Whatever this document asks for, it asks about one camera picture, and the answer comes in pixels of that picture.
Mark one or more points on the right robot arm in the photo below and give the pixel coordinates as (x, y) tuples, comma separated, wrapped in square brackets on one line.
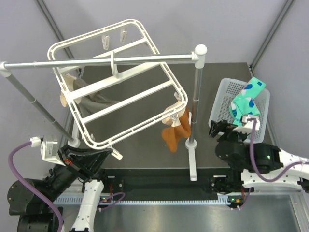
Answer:
[(255, 165)]

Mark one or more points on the silver white drying rack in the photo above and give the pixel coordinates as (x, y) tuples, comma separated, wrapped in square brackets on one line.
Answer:
[(123, 69)]

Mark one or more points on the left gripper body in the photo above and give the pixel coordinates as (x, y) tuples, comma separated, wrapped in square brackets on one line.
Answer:
[(68, 165)]

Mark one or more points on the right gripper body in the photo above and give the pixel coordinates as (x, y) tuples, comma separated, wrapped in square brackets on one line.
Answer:
[(230, 135)]

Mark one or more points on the beige sock left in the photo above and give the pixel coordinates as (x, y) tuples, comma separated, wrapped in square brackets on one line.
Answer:
[(68, 86)]

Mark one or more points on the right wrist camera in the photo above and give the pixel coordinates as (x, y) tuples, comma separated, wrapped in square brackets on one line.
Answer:
[(248, 123)]

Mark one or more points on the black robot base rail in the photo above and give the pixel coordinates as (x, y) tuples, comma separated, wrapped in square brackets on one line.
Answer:
[(172, 184)]

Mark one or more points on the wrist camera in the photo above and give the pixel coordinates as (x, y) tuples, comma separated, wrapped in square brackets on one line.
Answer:
[(248, 123), (48, 148)]

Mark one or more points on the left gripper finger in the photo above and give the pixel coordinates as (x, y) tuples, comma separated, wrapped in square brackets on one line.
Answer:
[(70, 152), (96, 164)]

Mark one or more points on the grey sock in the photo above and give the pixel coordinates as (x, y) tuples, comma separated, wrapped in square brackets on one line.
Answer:
[(93, 103)]

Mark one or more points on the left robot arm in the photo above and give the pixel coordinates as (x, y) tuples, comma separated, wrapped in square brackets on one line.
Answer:
[(33, 200)]

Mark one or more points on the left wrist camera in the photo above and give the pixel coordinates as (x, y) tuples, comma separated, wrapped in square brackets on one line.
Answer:
[(48, 148)]

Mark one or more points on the teal sock upper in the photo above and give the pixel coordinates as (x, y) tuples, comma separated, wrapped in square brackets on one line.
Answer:
[(252, 89)]

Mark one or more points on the dark grey table mat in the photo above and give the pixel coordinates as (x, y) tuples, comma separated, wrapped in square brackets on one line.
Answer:
[(146, 149)]

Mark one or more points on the white perforated plastic basket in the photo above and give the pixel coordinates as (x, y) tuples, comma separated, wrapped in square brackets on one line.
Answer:
[(227, 91)]

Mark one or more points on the orange brown sock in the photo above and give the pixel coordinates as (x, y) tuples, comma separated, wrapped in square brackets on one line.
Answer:
[(176, 131)]

